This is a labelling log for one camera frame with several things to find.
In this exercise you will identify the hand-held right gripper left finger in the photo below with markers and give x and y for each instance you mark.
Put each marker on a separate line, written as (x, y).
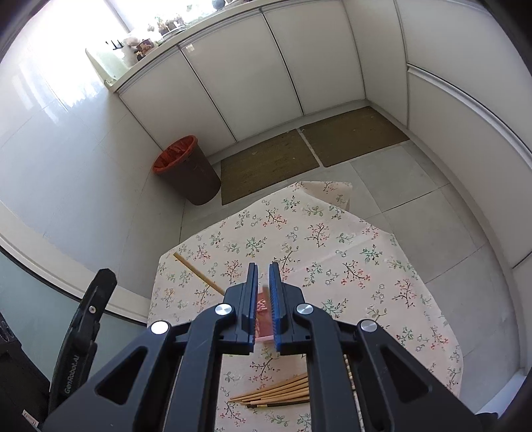
(252, 307)

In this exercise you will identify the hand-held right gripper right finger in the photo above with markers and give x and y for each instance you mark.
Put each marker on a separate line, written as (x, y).
(274, 307)

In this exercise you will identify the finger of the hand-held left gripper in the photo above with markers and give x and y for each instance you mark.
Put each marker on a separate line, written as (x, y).
(93, 307)

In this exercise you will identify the pink chopstick box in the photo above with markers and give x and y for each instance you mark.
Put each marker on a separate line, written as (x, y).
(264, 317)

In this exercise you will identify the pile of wooden chopsticks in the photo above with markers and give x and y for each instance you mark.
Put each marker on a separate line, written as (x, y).
(282, 388)

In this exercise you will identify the wooden chopstick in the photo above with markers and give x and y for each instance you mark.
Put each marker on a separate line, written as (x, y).
(199, 275)

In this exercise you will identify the floral tablecloth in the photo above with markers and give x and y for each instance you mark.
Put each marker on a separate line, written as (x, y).
(332, 257)

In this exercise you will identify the dark chopstick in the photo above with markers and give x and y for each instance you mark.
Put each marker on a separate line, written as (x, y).
(274, 403)

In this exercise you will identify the bundle of light chopsticks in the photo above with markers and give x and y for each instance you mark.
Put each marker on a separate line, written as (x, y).
(351, 374)

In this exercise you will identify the olive floor mat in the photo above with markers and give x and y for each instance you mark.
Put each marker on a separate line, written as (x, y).
(266, 166)
(353, 133)

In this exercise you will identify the brown trash bin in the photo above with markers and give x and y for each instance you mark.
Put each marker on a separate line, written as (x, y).
(195, 174)

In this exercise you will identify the red trash bag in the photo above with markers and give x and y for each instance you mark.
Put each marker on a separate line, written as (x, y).
(172, 155)

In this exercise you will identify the white cabinet door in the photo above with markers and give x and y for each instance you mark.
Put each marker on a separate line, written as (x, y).
(316, 54)
(237, 74)
(166, 95)
(382, 62)

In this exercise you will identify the translucent plastic board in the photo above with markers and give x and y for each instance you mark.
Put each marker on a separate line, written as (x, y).
(102, 62)

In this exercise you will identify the white deep drawer front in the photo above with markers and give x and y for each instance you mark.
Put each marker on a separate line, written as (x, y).
(469, 158)

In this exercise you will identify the small potted plants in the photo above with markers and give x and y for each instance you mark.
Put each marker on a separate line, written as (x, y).
(170, 25)

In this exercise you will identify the white shallow drawer front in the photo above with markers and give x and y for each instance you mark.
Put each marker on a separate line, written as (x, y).
(478, 50)

